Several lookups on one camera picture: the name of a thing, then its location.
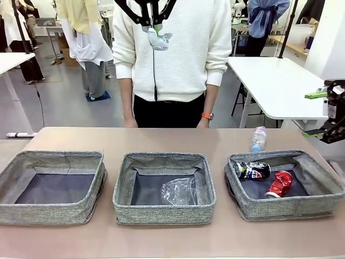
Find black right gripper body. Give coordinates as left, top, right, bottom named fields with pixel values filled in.
left=324, top=93, right=345, bottom=125

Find white paper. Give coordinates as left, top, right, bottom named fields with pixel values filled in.
left=147, top=28, right=174, bottom=52

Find crushed red can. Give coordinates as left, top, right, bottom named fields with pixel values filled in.
left=264, top=170, right=294, bottom=199

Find crushed dark blue can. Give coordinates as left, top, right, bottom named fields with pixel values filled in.
left=233, top=161, right=271, bottom=180

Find clear plastic container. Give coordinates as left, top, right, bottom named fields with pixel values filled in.
left=160, top=177, right=201, bottom=206

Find person's right forearm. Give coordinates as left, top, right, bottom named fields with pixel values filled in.
left=118, top=77, right=135, bottom=121

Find person's left forearm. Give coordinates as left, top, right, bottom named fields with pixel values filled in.
left=204, top=83, right=221, bottom=114

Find large white table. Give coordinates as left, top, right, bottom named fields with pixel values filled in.
left=227, top=56, right=333, bottom=129

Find clear plastic bottle blue cap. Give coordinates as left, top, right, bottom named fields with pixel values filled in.
left=251, top=126, right=268, bottom=153

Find wooden workbench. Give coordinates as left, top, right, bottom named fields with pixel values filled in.
left=269, top=35, right=309, bottom=57

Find person in yellow white clothes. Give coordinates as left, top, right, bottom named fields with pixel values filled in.
left=55, top=0, right=114, bottom=100

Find person in white sweater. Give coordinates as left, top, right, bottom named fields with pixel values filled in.
left=112, top=0, right=233, bottom=103

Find white plastic container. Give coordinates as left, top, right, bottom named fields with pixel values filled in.
left=292, top=23, right=316, bottom=52

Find black stand pole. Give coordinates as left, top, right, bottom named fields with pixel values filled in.
left=278, top=0, right=299, bottom=59
left=12, top=0, right=32, bottom=55

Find brown cardboard box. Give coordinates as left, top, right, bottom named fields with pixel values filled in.
left=60, top=36, right=80, bottom=67

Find grey fabric basket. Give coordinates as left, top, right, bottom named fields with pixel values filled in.
left=112, top=152, right=217, bottom=225
left=0, top=150, right=108, bottom=226
left=224, top=149, right=345, bottom=222

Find person in blue shirt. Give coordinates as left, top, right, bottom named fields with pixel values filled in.
left=247, top=0, right=291, bottom=57

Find blue floor mat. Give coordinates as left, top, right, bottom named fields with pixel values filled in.
left=86, top=91, right=111, bottom=104

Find black trousers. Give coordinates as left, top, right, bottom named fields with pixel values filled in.
left=133, top=93, right=208, bottom=129

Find person in white coat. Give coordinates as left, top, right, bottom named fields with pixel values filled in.
left=0, top=0, right=46, bottom=85

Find small white table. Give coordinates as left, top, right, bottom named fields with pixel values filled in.
left=0, top=52, right=38, bottom=139

